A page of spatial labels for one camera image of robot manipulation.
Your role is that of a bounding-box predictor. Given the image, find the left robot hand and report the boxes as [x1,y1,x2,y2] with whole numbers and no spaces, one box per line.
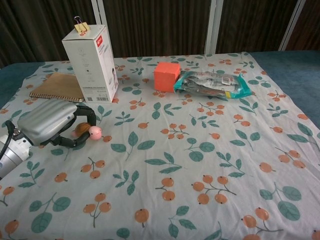
[16,99,97,150]

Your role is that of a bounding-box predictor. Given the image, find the pink turtle toy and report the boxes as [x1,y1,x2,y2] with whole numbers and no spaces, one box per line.
[70,123,103,142]

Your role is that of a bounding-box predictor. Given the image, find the brown spiral notebook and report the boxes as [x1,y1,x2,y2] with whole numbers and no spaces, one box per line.
[29,72,86,103]

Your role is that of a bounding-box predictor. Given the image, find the white cardboard product box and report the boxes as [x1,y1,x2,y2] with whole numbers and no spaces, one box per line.
[61,24,119,104]

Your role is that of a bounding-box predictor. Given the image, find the yellow binder clip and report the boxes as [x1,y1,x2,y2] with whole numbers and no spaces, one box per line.
[73,15,91,36]

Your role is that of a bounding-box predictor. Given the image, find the orange cube block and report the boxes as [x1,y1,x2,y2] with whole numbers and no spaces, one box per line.
[153,62,181,93]

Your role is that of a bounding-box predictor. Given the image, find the floral printed tablecloth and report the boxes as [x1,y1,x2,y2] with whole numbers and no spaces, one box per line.
[0,51,320,240]

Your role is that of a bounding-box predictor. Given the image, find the dark brown curtain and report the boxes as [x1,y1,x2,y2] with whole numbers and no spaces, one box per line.
[0,0,320,69]

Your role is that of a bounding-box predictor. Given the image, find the teal plastic snack package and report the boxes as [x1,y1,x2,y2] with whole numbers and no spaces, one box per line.
[173,70,251,101]

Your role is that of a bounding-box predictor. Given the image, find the white vertical frame post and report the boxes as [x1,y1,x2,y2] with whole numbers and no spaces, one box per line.
[277,0,306,52]
[90,0,105,27]
[204,0,224,55]

